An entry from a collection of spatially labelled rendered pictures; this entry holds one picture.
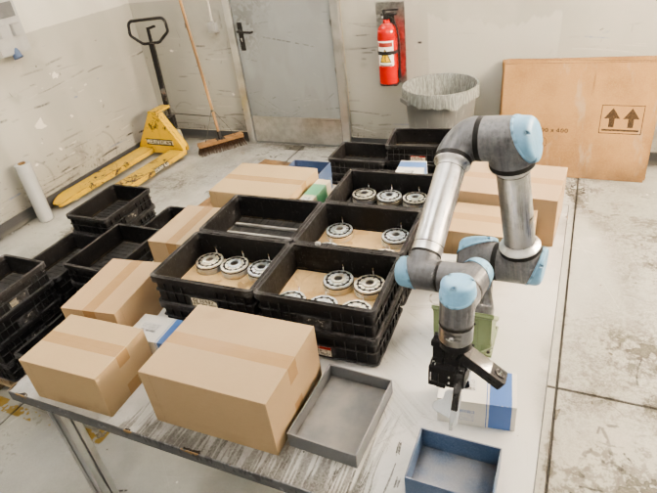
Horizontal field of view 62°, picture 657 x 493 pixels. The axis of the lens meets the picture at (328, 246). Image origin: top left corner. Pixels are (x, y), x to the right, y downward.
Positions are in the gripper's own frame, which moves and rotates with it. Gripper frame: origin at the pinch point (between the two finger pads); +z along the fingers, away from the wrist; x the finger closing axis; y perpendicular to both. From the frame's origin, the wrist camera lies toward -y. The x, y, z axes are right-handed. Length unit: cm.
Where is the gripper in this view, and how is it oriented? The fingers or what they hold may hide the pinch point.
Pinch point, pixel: (460, 409)
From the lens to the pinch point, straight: 137.9
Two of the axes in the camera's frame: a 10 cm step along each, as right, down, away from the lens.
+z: 0.7, 8.9, 4.6
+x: -4.3, 4.4, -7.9
